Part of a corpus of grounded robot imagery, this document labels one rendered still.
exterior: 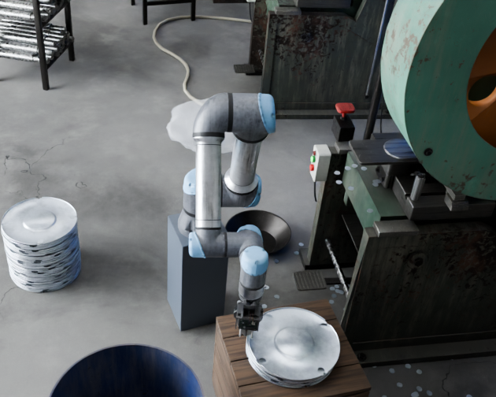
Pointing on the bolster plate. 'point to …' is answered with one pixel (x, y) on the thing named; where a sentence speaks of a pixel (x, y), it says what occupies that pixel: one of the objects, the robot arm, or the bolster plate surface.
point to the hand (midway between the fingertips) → (246, 331)
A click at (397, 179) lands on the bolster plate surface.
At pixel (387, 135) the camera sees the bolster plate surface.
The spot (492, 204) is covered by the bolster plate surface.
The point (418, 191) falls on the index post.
